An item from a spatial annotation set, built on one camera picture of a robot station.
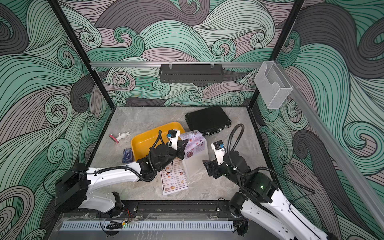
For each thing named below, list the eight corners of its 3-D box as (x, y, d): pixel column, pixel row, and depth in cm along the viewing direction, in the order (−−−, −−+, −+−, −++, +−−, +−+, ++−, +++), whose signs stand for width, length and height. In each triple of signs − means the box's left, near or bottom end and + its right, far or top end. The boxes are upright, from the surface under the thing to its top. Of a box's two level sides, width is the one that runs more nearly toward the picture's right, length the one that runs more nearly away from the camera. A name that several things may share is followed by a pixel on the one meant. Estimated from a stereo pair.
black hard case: (195, 140, 101) (196, 135, 97) (184, 119, 114) (184, 114, 109) (230, 127, 109) (232, 122, 104) (216, 109, 121) (217, 103, 117)
